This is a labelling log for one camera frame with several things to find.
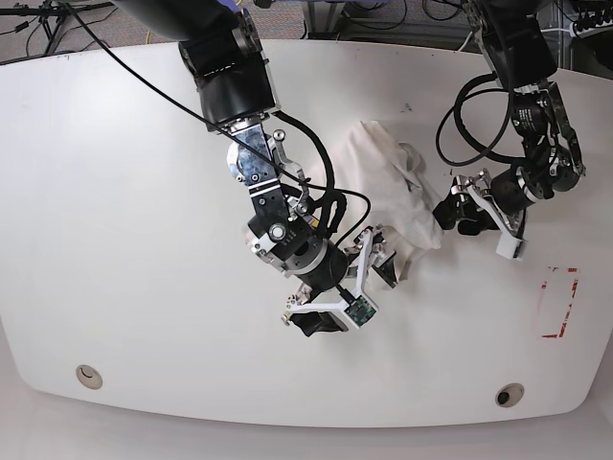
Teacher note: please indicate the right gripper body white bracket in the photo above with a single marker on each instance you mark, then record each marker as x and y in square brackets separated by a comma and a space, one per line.
[341, 276]

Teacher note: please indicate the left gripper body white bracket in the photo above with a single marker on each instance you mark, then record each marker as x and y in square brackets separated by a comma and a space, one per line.
[510, 193]

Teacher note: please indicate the white graphic T-shirt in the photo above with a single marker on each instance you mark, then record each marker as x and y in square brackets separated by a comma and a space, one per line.
[370, 161]

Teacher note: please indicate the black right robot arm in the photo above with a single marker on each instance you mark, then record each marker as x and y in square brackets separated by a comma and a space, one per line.
[290, 230]

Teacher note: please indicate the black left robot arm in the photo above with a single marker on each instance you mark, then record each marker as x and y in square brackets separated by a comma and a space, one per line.
[510, 38]

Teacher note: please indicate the red tape rectangle marking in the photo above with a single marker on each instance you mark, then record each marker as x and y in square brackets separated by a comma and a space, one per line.
[556, 298]

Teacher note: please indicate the white power strip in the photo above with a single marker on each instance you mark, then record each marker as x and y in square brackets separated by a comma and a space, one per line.
[591, 25]

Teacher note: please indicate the black tripod stand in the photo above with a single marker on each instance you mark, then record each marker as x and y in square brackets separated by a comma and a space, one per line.
[48, 16]

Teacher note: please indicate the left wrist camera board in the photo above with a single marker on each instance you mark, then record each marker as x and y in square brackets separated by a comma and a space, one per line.
[511, 248]

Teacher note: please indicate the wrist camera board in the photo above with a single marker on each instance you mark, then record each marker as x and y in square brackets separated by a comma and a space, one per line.
[360, 310]
[511, 248]

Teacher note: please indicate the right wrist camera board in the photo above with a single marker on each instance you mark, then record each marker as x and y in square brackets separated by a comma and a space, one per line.
[360, 310]

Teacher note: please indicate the right table cable grommet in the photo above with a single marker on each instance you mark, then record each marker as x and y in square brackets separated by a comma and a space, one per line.
[510, 395]

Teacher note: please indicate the table cable grommet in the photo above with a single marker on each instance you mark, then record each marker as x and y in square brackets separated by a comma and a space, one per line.
[89, 377]
[510, 395]

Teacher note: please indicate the aluminium frame rack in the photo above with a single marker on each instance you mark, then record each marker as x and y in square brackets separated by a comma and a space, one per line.
[431, 24]

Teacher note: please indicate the left table cable grommet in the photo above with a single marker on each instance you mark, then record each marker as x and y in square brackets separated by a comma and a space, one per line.
[89, 377]

